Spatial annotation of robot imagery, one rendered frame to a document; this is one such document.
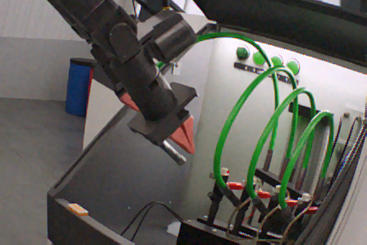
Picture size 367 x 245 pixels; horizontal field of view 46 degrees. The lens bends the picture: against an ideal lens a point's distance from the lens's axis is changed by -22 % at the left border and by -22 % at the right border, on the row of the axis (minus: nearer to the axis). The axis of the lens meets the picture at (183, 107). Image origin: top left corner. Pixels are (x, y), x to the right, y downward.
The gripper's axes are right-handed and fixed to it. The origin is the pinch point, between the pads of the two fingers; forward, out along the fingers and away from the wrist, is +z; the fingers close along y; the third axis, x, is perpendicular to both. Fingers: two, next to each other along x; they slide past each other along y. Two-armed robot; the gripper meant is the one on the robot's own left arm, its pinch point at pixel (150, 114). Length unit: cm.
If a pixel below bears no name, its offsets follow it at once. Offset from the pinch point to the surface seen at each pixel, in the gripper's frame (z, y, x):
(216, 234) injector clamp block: 31.0, -2.2, 5.8
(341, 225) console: 45, -24, -15
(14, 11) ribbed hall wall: -261, 599, 30
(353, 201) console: 42, -25, -20
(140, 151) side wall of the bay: 6.7, 29.1, 5.4
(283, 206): 29.1, -23.8, -6.8
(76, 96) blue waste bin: -70, 601, 13
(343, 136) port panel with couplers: 36, 3, -37
